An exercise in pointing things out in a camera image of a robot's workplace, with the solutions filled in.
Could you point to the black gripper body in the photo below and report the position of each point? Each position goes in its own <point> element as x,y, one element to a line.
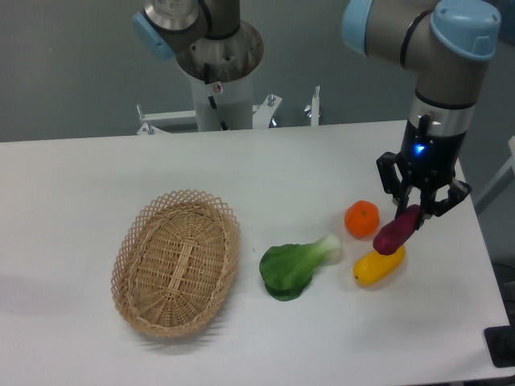
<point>428,163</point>

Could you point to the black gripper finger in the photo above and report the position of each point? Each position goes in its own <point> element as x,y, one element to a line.
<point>393,171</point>
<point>457,192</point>

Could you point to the purple sweet potato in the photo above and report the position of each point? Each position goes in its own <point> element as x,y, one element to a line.
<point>393,235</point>

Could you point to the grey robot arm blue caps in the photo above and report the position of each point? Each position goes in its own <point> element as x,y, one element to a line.
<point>447,43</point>

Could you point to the woven wicker basket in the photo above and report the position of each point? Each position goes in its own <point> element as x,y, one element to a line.
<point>176,264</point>

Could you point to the orange tangerine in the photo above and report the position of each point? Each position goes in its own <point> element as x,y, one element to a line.
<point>362,219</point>

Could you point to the yellow mango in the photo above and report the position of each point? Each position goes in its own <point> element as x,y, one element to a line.
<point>373,267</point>

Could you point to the green bok choy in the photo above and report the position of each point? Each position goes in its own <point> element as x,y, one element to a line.
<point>287,270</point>

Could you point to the black device at table edge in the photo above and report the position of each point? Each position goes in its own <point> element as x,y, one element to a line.
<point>500,343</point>

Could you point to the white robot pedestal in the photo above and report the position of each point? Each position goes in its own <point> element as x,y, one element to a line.
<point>223,105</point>

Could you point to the white metal clamp frame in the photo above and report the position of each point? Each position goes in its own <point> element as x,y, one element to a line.
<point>176,122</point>

